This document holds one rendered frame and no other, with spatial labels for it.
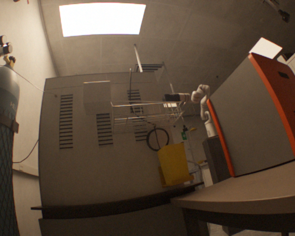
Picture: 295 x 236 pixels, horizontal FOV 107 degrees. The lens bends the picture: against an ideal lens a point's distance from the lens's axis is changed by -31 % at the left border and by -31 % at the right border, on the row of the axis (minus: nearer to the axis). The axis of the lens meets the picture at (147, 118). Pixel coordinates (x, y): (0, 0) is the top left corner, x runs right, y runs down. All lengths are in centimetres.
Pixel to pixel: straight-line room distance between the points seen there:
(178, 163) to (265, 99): 42
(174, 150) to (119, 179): 28
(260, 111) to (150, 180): 55
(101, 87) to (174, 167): 46
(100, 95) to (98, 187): 40
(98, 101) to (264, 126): 65
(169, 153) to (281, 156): 44
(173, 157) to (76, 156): 44
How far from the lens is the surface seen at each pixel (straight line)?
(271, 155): 63
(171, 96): 116
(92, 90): 69
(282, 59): 205
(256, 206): 32
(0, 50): 93
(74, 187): 75
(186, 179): 66
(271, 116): 61
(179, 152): 67
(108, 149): 75
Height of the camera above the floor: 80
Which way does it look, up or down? 23 degrees up
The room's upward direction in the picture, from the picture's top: 12 degrees counter-clockwise
